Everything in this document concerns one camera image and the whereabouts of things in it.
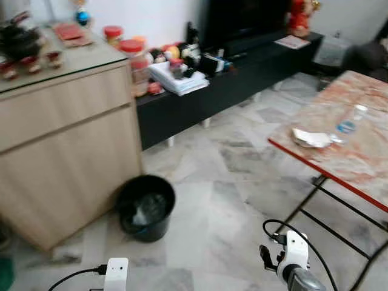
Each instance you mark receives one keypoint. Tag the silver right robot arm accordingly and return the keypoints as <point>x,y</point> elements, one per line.
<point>303,282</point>

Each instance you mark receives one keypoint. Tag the crumpled white paper trash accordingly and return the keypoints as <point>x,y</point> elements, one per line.
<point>310,138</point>

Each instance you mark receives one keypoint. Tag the black round rubbish bin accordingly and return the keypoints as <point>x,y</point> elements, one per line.
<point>127,227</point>

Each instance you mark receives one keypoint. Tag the red-edged marble table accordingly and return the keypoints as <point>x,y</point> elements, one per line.
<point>351,163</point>

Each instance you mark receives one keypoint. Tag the clear plastic bag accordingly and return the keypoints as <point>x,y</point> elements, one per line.
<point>148,209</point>

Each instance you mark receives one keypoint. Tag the clear plastic water bottle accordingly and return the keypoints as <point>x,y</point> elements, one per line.
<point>347,126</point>

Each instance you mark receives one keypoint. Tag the long black TV console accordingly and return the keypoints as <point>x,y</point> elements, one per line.
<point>200,112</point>

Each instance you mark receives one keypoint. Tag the black box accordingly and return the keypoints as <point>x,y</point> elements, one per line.
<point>212,64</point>

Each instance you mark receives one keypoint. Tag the small red-capped bottle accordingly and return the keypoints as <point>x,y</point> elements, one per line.
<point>176,68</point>

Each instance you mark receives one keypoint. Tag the grey bag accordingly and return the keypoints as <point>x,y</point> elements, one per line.
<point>332,51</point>

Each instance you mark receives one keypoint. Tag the pink white paper sheet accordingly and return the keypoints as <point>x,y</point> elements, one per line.
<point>292,42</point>

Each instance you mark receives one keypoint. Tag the dark bundle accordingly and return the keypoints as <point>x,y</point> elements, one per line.
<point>367,60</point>

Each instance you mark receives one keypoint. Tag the black and white figurine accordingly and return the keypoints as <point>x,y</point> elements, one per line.
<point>191,48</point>

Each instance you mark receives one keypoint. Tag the light wooden cabinet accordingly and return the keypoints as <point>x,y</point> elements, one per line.
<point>66,157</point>

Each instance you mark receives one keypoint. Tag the large red-lidded clear jar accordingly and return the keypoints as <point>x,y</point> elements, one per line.
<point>134,70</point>

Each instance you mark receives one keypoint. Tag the black flat television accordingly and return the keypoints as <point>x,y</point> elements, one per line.
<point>242,21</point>

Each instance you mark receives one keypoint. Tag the red figurine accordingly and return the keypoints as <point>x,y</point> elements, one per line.
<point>300,18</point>

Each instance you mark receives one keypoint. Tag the orange-lidded jar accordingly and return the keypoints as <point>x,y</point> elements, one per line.
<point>140,41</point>

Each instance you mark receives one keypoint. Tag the green floor object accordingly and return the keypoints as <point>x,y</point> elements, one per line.
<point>6,276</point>

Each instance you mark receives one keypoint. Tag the small red-lidded jar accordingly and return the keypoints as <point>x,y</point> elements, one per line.
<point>113,35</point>

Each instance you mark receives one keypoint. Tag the small red cup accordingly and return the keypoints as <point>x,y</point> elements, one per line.
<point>9,71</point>
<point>30,65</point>
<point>54,59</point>

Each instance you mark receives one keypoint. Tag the flat red box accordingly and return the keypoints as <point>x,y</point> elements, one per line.
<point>70,33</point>

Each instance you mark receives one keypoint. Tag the trophy with blue ball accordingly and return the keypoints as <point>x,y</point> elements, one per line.
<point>82,16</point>

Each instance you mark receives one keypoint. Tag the black teapot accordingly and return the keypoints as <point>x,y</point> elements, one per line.
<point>21,42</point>

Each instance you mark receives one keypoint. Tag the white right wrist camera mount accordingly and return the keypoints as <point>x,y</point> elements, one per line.
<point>296,251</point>

